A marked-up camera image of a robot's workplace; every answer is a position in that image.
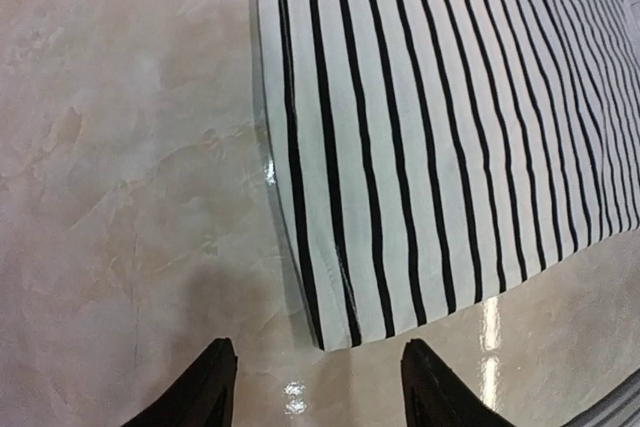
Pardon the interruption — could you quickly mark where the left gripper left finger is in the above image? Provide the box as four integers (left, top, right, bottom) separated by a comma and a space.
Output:
123, 338, 238, 427

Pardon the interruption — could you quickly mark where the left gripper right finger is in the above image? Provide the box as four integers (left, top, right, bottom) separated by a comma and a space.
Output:
401, 339, 512, 427

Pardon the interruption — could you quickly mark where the aluminium front rail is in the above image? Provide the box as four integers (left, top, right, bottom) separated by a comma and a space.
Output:
563, 371, 640, 427

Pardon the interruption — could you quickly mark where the black white striped shirt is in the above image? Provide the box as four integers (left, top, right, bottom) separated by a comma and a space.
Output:
258, 0, 639, 351

